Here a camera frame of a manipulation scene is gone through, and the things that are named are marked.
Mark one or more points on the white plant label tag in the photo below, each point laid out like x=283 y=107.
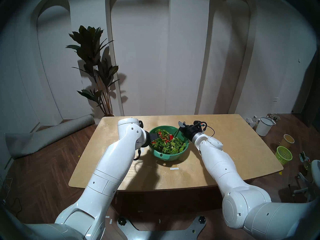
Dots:
x=95 y=68

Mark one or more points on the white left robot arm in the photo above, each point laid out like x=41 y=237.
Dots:
x=112 y=167

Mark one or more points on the white chair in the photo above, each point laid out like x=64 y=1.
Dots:
x=315 y=172

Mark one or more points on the green salad bowl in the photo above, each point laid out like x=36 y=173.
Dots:
x=170 y=157

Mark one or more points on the tall dark potted plant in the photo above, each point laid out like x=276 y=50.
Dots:
x=90 y=47

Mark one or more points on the metal salad utensil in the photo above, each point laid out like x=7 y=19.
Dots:
x=177 y=132

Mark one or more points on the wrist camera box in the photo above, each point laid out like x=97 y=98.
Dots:
x=197 y=124
x=141 y=124

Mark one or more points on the green mesh basket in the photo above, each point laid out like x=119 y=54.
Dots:
x=283 y=155

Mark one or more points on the crumpled plastic trash pile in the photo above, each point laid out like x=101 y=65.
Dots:
x=251 y=122

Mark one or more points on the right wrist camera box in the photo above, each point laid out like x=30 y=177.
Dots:
x=197 y=124

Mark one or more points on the small floor clutter pile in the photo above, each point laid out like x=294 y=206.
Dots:
x=273 y=117

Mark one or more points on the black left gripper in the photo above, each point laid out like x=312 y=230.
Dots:
x=147 y=140

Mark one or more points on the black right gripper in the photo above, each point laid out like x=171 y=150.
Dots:
x=190 y=133

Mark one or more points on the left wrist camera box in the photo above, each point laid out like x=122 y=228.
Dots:
x=141 y=124

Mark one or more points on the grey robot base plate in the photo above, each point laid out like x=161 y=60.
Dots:
x=160 y=233

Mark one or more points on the green white floor tools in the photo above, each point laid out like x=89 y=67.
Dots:
x=305 y=160

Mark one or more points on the black base knob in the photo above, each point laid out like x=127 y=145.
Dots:
x=201 y=219
x=122 y=221

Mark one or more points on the tan paper bin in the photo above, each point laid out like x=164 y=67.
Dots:
x=287 y=141

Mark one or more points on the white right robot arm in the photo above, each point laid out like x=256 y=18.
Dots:
x=225 y=172

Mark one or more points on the rolled grey floor mat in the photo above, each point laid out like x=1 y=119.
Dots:
x=50 y=134

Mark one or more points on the white bucket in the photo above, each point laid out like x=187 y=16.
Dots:
x=263 y=128

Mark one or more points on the chopped lettuce tomato salad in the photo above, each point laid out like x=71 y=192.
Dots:
x=170 y=144

